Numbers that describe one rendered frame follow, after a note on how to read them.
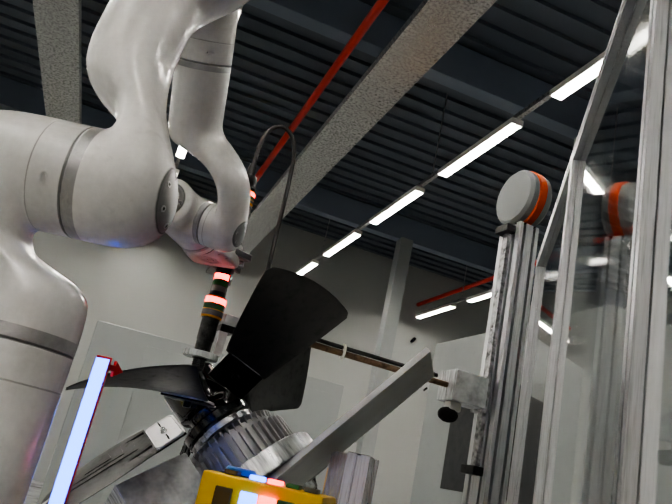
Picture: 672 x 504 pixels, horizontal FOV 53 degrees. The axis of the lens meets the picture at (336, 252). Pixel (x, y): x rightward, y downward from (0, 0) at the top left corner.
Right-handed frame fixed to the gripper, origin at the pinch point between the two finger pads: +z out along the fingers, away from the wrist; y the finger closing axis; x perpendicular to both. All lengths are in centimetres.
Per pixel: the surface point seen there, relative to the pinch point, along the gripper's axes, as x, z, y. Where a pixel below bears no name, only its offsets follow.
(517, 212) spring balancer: 36, 37, 58
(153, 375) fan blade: -27.4, -21.7, 1.7
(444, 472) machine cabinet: -22, 275, 44
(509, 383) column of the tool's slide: -8, 38, 61
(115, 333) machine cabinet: 47, 469, -287
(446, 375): -9, 33, 47
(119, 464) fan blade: -43.1, 0.5, -10.7
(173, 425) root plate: -33.9, 6.7, -4.7
